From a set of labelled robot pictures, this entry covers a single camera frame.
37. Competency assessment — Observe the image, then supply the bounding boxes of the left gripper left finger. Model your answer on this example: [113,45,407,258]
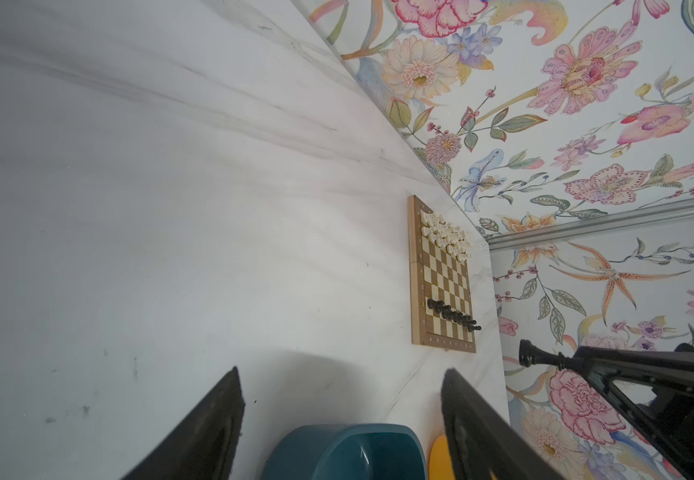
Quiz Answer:
[125,368,245,480]

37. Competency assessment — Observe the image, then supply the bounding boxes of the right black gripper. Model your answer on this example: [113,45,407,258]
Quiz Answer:
[518,339,694,479]

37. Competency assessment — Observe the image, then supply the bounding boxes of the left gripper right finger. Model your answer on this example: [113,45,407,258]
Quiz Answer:
[441,368,563,480]

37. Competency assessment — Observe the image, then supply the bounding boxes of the wooden chess board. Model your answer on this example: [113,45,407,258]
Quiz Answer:
[407,196,481,353]

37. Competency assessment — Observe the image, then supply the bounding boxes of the yellow plastic tray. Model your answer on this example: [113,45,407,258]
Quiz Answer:
[428,434,456,480]

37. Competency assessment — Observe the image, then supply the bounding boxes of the dark teal plastic tray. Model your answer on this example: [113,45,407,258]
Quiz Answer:
[261,423,428,480]

